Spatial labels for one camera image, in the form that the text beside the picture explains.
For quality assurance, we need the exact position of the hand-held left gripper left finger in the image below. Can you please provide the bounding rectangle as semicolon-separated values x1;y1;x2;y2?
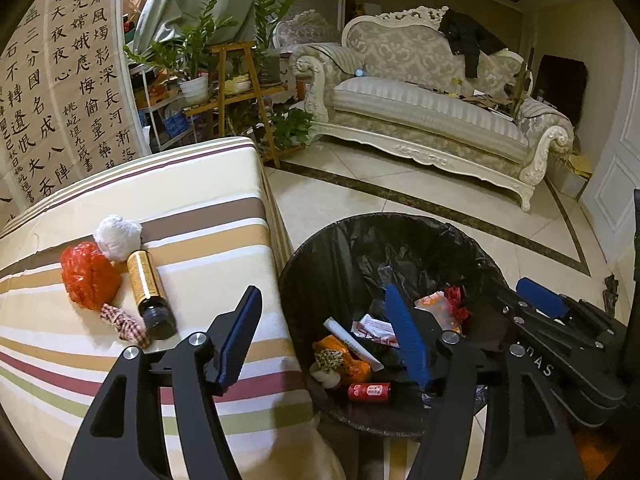
62;285;263;480

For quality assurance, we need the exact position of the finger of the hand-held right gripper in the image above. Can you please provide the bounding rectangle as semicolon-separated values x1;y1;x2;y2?
494;291;563;346
515;276;621;333

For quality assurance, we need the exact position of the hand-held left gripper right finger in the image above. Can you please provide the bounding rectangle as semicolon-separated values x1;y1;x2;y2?
382;280;586;480

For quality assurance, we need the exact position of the white snack packet red print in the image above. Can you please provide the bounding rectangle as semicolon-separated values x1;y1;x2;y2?
350;314;401;348

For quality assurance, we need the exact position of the white paper tube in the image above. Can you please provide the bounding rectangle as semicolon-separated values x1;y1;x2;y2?
324;316;385;372

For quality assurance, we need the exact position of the trash bin with black bag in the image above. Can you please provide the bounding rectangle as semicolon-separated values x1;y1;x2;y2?
277;212;516;436

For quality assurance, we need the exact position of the orange white packet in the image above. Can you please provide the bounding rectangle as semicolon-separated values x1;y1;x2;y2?
415;292;463;333

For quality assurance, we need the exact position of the orange snack packet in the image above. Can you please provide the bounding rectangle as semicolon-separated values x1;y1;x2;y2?
312;335;373;386

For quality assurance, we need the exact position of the small red wrapper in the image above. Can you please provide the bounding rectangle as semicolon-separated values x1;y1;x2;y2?
444;285;473;326

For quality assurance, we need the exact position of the red can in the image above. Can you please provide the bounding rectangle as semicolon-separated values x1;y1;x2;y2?
347;382;392;405

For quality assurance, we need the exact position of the small dark object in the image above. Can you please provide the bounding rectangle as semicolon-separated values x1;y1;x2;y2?
602;275;621;316

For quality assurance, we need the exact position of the speckled yellow wrapper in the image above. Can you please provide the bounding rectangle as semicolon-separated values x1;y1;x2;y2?
314;349;346;375

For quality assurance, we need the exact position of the gold bottle black cap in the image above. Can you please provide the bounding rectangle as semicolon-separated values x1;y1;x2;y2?
125;250;178;341

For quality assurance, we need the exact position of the checkered cloth knot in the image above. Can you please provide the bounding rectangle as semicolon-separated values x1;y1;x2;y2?
99;304;153;351

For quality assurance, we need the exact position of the striped tablecloth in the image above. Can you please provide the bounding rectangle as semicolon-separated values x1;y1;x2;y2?
0;136;346;480

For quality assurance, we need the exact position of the yellow cardboard box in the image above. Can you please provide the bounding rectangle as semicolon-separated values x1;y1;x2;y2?
552;152;593;196

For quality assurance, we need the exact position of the white door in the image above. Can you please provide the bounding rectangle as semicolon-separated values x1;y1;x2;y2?
580;5;640;266

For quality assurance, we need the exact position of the white crumpled tissue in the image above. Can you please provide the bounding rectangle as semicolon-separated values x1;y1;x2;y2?
94;215;143;263

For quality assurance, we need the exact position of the red plastic bag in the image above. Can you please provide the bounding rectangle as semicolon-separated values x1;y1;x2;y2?
60;241;123;311

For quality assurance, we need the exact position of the dark panel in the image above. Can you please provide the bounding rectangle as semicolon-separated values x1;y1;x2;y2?
537;54;588;126

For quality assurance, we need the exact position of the ornate cream sofa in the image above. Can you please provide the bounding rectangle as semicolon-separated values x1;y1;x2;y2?
290;6;576;212

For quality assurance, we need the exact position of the small leafy plant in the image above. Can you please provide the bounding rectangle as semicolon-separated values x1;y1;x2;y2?
270;105;316;148

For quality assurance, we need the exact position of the white metal shelf rack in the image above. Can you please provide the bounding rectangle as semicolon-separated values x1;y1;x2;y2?
131;62;201;153

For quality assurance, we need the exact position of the potted plant white pot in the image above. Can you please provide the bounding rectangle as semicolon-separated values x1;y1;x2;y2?
124;0;241;106

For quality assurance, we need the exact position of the black jacket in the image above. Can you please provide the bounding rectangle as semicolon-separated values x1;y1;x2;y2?
439;9;508;80

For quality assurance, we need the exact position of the wooden plant stand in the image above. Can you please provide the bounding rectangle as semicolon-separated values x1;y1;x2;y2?
185;42;307;168

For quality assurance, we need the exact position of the ornate cream armchair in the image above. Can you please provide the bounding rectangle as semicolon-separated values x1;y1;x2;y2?
272;10;351;106

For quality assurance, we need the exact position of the tall potted plant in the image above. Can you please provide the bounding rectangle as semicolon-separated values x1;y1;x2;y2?
242;0;301;86

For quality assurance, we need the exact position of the grey green curtain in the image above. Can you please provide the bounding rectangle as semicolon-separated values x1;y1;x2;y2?
122;0;261;56

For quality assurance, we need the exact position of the calligraphy wall hanging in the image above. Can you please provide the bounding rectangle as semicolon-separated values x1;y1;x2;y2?
0;0;151;231

